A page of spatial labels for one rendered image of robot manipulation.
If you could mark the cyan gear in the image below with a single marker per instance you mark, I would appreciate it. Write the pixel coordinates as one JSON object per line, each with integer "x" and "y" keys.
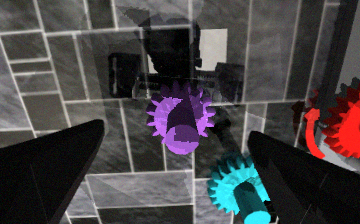
{"x": 238, "y": 187}

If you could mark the purple gear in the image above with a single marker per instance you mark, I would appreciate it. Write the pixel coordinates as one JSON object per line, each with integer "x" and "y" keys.
{"x": 180, "y": 117}

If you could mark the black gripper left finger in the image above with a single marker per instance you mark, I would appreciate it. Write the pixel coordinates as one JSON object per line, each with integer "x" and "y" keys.
{"x": 39, "y": 177}

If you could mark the red gear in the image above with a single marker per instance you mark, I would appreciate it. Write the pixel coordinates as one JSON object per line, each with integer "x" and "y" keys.
{"x": 343, "y": 133}

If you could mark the grey flat board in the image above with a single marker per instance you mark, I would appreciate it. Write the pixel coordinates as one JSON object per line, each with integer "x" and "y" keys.
{"x": 345, "y": 73}

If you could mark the red curved arrow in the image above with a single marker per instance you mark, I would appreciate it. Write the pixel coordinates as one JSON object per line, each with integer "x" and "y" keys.
{"x": 311, "y": 116}

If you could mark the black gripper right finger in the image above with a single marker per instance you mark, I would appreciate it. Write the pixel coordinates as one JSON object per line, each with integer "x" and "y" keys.
{"x": 303, "y": 188}

